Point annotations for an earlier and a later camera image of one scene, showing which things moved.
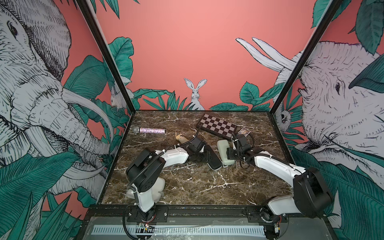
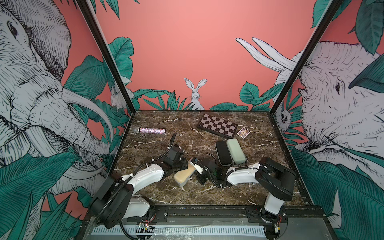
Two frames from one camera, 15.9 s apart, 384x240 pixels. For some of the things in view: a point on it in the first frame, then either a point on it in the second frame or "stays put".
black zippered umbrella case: [213, 160] to [224, 153]
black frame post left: [125, 87] stays put
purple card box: [244, 131] stays put
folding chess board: [217, 126] stays put
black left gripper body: [200, 156] to [182, 165]
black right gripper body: [233, 154] to [204, 176]
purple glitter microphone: [137, 130] stays put
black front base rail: [203, 213] stays put
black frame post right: [334, 7] stays put
